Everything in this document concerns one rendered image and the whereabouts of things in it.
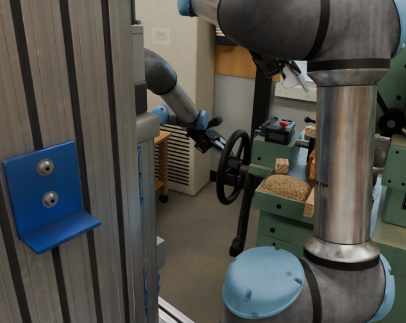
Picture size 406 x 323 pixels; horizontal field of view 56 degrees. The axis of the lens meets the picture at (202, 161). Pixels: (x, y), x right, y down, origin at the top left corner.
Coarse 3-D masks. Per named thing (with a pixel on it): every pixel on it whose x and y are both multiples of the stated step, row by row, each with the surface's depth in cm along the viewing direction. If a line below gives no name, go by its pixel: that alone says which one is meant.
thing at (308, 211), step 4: (312, 192) 101; (312, 196) 100; (308, 200) 98; (312, 200) 98; (308, 204) 96; (312, 204) 96; (308, 208) 97; (312, 208) 96; (304, 212) 98; (308, 212) 97; (312, 212) 98; (304, 216) 98; (308, 216) 98
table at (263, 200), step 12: (300, 156) 132; (252, 168) 132; (264, 168) 130; (300, 168) 124; (264, 180) 116; (312, 180) 116; (264, 192) 109; (264, 204) 110; (276, 204) 108; (288, 204) 107; (300, 204) 105; (288, 216) 108; (300, 216) 106; (312, 216) 104
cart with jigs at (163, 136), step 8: (160, 136) 249; (168, 136) 252; (160, 144) 254; (160, 152) 257; (160, 160) 260; (160, 168) 262; (160, 176) 265; (160, 184) 263; (160, 192) 270; (160, 200) 274
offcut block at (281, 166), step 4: (276, 160) 121; (280, 160) 121; (284, 160) 121; (276, 164) 120; (280, 164) 119; (284, 164) 119; (288, 164) 119; (276, 168) 120; (280, 168) 119; (284, 168) 119; (288, 168) 119; (276, 172) 120; (280, 172) 120; (284, 172) 120
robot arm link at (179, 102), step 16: (144, 48) 110; (144, 64) 107; (160, 64) 110; (144, 80) 109; (160, 80) 111; (176, 80) 117; (160, 96) 122; (176, 96) 123; (176, 112) 133; (192, 112) 137; (192, 128) 147
